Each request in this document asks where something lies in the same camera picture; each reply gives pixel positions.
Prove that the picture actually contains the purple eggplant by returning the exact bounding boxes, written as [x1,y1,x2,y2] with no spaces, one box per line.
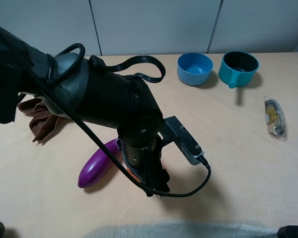
[77,148,113,188]

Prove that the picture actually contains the clear bag of small parts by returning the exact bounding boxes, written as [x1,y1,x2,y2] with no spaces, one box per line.
[264,97,287,141]

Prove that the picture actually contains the black camera cable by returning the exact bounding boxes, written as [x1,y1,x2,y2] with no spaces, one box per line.
[18,43,212,198]

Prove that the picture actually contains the grey cloth at table edge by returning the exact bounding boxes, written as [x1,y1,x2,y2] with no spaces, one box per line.
[85,222,278,238]

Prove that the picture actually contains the orange fruit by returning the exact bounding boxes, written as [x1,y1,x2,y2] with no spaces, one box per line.
[127,168,142,183]

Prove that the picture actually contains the teal pot with handle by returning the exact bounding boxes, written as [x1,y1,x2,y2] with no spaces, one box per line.
[219,51,259,89]

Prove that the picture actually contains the blue plastic bowl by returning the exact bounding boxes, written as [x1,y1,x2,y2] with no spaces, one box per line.
[177,53,213,86]

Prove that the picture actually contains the brown cloth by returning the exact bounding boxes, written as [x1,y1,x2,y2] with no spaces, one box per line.
[17,98,69,144]

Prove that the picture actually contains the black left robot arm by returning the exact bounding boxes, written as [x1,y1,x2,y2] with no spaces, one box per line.
[0,27,171,197]

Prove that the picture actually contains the black block bottom right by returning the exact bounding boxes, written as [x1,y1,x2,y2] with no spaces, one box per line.
[277,226,298,238]

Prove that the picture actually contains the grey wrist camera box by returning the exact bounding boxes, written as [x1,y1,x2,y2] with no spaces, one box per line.
[165,116,204,166]

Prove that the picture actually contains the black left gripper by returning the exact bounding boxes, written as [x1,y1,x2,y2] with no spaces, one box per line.
[117,116,170,197]

